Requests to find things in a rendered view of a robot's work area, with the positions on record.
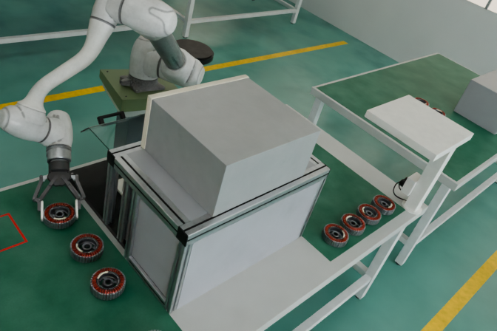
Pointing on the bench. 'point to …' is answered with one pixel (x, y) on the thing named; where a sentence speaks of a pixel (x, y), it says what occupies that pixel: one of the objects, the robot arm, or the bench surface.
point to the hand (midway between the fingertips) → (59, 214)
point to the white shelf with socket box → (420, 142)
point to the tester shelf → (142, 171)
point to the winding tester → (227, 140)
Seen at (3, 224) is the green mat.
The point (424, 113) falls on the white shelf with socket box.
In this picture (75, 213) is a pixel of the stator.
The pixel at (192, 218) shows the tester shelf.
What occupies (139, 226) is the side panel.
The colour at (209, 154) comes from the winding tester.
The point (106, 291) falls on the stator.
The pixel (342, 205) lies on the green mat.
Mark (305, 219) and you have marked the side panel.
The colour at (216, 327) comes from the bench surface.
